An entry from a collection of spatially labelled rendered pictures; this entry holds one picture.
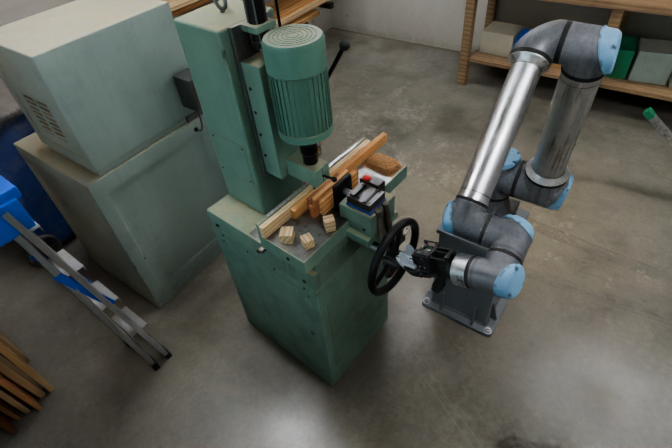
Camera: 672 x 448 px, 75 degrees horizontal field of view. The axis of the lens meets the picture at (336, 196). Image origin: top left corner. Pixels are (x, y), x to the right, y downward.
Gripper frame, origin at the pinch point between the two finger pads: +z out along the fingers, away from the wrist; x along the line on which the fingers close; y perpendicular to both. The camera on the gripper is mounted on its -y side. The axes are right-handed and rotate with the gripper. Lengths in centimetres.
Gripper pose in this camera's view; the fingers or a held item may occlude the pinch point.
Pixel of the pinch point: (400, 259)
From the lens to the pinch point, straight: 139.0
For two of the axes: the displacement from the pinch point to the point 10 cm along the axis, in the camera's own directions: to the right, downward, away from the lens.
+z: -7.0, -1.0, 7.1
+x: -6.3, 5.5, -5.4
